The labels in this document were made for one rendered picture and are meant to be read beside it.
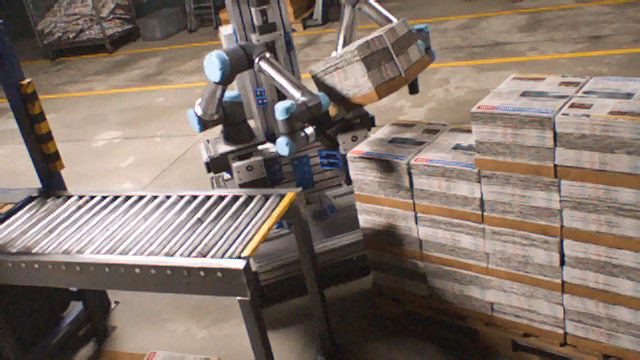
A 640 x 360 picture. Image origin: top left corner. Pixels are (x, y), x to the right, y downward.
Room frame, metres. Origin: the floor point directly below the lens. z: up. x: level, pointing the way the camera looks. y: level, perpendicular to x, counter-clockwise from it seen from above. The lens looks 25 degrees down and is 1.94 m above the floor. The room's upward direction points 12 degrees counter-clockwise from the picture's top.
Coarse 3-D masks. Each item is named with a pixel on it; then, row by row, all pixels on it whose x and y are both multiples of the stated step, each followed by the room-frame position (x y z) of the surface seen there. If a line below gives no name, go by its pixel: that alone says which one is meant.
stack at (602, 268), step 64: (384, 128) 2.75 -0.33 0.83; (448, 128) 2.62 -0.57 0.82; (384, 192) 2.47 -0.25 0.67; (448, 192) 2.27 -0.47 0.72; (512, 192) 2.10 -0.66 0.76; (576, 192) 1.95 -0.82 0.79; (384, 256) 2.51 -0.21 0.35; (448, 256) 2.30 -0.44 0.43; (512, 256) 2.11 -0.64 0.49; (576, 256) 1.96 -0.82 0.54; (448, 320) 2.32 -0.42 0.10; (512, 320) 2.13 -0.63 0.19; (576, 320) 1.95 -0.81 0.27
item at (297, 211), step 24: (48, 192) 2.91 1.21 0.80; (72, 192) 2.85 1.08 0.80; (96, 192) 2.79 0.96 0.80; (120, 192) 2.73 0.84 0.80; (144, 192) 2.68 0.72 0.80; (168, 192) 2.62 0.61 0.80; (192, 192) 2.57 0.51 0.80; (216, 192) 2.52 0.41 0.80; (240, 192) 2.48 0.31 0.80; (264, 192) 2.43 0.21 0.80; (288, 192) 2.39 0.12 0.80; (288, 216) 2.38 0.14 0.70
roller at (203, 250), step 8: (240, 200) 2.40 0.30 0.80; (248, 200) 2.41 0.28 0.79; (232, 208) 2.35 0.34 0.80; (240, 208) 2.35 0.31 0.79; (232, 216) 2.30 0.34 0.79; (224, 224) 2.24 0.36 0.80; (232, 224) 2.27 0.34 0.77; (216, 232) 2.19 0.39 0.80; (224, 232) 2.21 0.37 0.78; (208, 240) 2.14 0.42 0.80; (216, 240) 2.16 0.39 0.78; (200, 248) 2.09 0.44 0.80; (208, 248) 2.10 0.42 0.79; (192, 256) 2.05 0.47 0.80; (200, 256) 2.05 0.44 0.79
